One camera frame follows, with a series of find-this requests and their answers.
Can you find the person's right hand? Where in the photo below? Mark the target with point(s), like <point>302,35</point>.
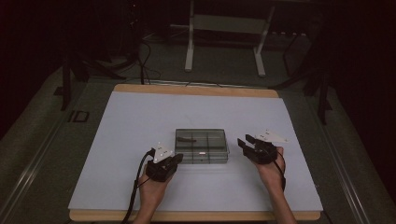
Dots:
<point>271,174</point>

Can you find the dark hair clip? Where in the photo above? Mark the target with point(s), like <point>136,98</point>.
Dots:
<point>187,139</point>

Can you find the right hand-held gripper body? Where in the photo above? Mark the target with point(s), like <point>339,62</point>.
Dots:
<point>263,151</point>

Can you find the black stand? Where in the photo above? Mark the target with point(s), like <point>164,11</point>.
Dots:
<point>74,71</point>
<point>317,77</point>

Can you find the white table mat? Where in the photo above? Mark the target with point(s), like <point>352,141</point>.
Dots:
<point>140,118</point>

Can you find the black floor bracket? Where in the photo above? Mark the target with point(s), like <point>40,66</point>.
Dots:
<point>78,116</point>

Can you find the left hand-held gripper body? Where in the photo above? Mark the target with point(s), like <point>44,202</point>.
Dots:
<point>162,166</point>

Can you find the wooden table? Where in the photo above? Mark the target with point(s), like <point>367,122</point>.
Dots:
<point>193,90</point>

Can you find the person's left hand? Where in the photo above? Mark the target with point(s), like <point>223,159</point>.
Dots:
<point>152,189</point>

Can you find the dark flat panel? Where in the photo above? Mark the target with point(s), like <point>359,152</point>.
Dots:
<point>297,54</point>

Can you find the clear plastic compartment box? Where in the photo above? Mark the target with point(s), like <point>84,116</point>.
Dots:
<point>202,146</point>

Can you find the white metal stand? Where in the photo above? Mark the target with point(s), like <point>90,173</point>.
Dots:
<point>229,25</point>

